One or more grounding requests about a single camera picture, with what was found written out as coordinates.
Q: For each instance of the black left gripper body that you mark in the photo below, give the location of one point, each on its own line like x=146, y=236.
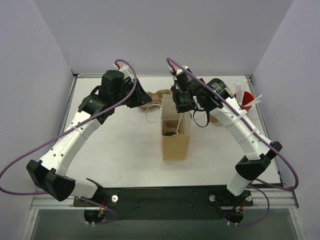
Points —
x=136, y=92

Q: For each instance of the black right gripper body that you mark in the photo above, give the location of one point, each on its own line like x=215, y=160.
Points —
x=180, y=100

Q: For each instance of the white straw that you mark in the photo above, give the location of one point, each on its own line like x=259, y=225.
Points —
x=179, y=122

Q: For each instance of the brown pulp cup carrier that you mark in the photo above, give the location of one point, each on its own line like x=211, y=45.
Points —
x=171, y=125
x=157, y=98

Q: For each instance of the black plastic cup lid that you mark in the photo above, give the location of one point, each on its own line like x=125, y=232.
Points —
x=170, y=133

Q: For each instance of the brown paper bag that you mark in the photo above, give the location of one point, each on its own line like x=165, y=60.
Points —
x=173, y=148

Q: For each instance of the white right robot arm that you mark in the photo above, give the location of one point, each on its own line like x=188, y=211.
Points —
x=217, y=100

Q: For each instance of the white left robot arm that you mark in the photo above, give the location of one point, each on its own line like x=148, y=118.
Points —
x=49, y=172

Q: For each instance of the stacked brown paper cups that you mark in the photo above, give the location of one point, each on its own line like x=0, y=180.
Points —
x=213, y=120

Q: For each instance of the white wrapped straws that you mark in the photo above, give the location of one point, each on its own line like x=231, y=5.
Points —
x=240, y=89

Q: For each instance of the red straw holder cup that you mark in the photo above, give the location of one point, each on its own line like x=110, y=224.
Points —
x=247, y=98

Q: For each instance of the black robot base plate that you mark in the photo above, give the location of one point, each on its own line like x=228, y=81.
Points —
x=202, y=202

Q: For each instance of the aluminium rail frame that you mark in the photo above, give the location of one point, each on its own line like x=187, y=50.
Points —
x=278, y=199

